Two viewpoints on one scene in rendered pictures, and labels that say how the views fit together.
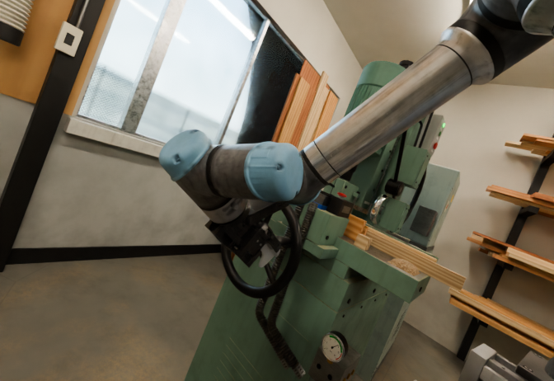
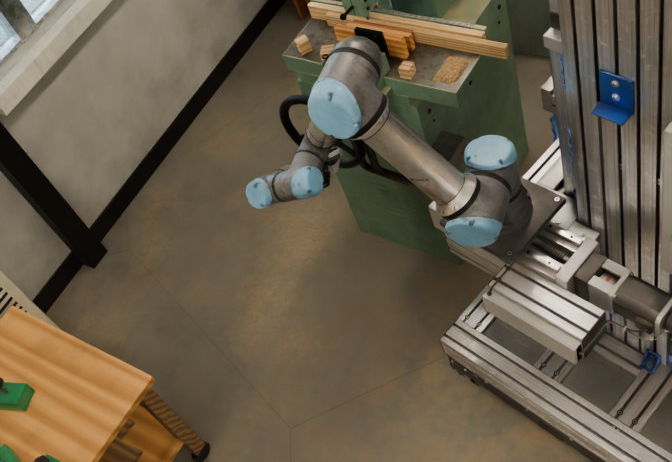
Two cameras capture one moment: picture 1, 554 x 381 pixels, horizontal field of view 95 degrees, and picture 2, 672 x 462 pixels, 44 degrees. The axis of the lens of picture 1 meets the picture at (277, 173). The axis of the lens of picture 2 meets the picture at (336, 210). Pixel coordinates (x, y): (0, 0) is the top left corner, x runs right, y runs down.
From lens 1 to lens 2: 1.81 m
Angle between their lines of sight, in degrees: 47
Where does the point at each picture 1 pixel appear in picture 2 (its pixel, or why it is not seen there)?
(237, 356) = (379, 183)
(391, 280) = (440, 98)
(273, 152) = (301, 187)
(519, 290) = not seen: outside the picture
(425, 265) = (474, 47)
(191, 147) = (264, 198)
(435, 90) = not seen: hidden behind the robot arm
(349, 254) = (401, 88)
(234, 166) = (290, 196)
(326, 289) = (405, 117)
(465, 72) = not seen: hidden behind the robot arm
